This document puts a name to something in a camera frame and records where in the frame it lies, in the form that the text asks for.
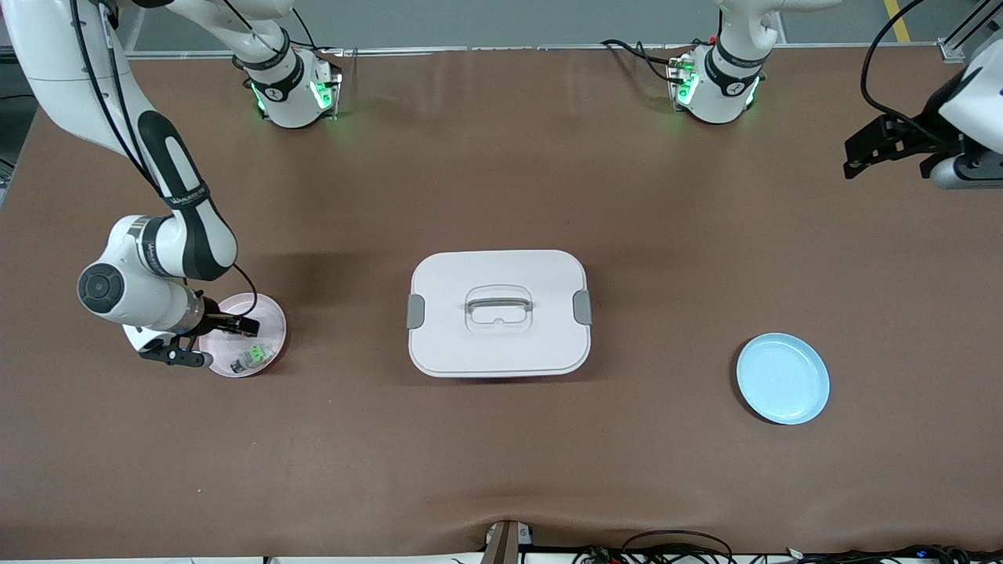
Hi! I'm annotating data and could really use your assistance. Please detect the white lidded box grey latches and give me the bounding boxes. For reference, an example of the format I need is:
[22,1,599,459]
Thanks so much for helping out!
[406,249,593,379]

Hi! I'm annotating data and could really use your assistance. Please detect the pink round plate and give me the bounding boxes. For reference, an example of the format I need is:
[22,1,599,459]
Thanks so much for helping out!
[199,292,288,379]

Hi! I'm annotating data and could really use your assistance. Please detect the yellow floor tape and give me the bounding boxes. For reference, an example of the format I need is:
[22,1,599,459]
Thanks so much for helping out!
[884,0,914,44]

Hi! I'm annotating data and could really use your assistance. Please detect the light blue round plate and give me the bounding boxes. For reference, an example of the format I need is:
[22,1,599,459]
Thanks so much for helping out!
[736,332,831,426]

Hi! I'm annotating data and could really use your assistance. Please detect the brown table mat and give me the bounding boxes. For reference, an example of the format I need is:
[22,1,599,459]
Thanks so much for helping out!
[0,43,1003,561]

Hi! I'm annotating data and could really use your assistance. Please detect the green and silver switch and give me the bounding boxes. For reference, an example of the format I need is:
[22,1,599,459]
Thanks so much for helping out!
[230,342,277,374]

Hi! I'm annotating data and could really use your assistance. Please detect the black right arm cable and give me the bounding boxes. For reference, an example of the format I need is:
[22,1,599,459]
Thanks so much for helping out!
[69,0,259,318]

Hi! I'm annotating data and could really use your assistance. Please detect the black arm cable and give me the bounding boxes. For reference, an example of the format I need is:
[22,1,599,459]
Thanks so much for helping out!
[860,0,953,146]
[69,0,259,318]

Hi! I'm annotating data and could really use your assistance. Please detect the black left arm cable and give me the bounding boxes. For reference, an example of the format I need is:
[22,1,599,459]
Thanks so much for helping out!
[860,0,953,146]

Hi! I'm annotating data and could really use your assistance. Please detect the aluminium frame post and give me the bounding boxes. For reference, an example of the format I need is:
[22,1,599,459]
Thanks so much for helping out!
[114,4,150,57]
[939,0,1003,63]

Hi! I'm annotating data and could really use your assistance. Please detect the black left base cable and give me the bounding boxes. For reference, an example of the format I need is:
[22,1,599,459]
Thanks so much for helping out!
[600,38,694,83]

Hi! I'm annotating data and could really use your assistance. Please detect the black base cable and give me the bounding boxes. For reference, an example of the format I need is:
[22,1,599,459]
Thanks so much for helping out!
[290,6,346,56]
[600,38,694,83]

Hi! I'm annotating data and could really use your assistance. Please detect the black right base cable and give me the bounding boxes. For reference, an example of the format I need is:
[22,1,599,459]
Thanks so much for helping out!
[290,6,346,56]

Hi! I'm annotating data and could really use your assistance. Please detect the grey camera stand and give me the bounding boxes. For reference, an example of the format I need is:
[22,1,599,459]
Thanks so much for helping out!
[484,519,535,564]

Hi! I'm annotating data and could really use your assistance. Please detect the metal table edge rail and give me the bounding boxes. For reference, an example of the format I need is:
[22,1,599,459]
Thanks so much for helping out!
[125,43,941,60]

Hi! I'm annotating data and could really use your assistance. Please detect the black cable bundle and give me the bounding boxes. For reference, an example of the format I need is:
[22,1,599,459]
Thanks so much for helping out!
[572,530,1003,564]

